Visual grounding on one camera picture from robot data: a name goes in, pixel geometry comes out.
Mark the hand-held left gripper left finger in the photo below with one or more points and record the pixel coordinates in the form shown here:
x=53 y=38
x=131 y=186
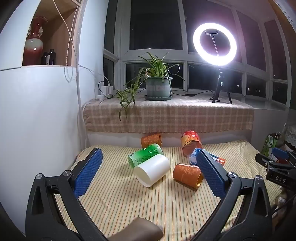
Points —
x=87 y=171

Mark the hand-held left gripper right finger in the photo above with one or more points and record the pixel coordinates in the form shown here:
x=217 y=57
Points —
x=211 y=173

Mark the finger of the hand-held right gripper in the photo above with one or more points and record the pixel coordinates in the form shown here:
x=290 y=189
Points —
x=266 y=161
x=280 y=153

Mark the white cup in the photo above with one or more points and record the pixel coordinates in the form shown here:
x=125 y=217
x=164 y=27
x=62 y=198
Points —
x=152 y=170

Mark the orange patterned cup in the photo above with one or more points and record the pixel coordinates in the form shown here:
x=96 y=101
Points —
x=150 y=140
x=185 y=173

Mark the green paper box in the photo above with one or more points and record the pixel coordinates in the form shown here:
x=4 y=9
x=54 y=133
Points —
x=269 y=144

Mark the white lace cloth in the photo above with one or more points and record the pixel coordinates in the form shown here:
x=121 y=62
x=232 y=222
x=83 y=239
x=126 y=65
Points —
x=290 y=135

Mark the beige soft object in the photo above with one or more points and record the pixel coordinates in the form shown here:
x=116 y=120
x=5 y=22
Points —
x=280 y=200

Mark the blue and white can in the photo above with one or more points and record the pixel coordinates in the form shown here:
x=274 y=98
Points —
x=193 y=158

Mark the red orange snack can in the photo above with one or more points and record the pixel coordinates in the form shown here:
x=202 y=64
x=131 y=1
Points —
x=190 y=141

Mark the striped bed sheet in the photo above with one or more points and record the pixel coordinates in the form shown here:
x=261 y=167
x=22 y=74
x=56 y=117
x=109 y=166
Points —
x=129 y=204

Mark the green drink can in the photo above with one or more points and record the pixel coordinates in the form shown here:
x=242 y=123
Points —
x=144 y=155

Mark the checked beige cloth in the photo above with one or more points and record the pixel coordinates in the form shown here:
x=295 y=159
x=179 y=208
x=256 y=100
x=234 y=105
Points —
x=185 y=115

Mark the white power strip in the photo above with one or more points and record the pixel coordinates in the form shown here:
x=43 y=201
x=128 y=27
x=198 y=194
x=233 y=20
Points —
x=103 y=96

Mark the white charger plugs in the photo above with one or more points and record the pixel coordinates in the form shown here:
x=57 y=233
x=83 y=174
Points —
x=106 y=89

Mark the black tripod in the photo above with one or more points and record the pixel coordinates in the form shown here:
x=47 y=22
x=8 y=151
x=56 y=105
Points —
x=219 y=85

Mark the plant pot saucer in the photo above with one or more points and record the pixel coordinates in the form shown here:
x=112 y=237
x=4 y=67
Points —
x=158 y=97

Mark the grey green plant pot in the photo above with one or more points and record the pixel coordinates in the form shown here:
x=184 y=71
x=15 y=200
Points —
x=158 y=87

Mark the dark bottle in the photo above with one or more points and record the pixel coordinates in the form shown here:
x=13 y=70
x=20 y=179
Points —
x=45 y=59
x=52 y=56

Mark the spider plant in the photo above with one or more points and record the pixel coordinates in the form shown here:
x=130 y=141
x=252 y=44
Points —
x=153 y=67

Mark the red and white vase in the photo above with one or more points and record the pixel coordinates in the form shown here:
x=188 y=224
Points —
x=34 y=46

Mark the phone holder clamp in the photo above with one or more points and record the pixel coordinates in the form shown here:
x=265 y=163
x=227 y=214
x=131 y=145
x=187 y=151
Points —
x=211 y=33

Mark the white window frame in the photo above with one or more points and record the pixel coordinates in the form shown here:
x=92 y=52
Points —
x=185 y=59

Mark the wooden wall niche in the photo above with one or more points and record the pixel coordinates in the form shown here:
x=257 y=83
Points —
x=57 y=34

